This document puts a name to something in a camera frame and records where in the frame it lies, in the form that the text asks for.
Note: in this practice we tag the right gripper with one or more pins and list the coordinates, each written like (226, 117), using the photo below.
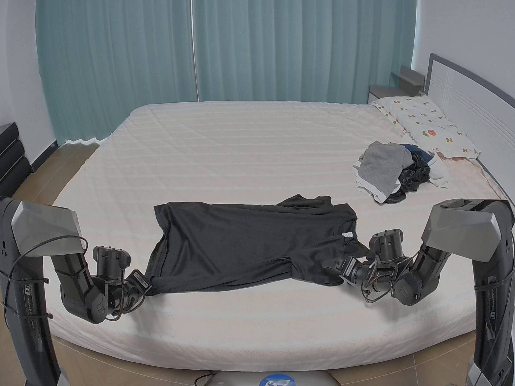
(360, 274)

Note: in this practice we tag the black chest of drawers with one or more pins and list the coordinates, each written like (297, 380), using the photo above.
(12, 155)

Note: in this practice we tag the blue-green curtain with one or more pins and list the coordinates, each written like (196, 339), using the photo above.
(112, 54)
(301, 34)

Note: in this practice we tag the bed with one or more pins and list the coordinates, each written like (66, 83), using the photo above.
(241, 155)

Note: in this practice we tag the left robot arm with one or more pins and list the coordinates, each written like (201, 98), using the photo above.
(76, 280)

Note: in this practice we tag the pile of clothes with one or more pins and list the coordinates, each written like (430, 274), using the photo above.
(386, 167)

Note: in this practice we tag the white printed pillow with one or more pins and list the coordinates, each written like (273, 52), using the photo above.
(426, 123)

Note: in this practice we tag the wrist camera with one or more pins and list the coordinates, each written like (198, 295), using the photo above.
(125, 259)
(374, 243)

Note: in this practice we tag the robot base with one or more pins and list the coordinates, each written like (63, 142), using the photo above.
(241, 379)

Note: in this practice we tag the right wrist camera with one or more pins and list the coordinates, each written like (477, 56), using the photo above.
(374, 243)

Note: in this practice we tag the black T-shirt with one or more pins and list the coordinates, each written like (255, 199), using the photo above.
(241, 239)

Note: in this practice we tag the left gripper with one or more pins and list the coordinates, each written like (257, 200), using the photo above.
(134, 290)

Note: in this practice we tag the grey bedside table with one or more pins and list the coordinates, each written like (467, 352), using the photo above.
(398, 83)

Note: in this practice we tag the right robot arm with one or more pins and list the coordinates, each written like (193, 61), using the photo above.
(462, 227)

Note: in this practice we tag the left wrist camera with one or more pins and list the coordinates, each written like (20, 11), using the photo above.
(125, 259)

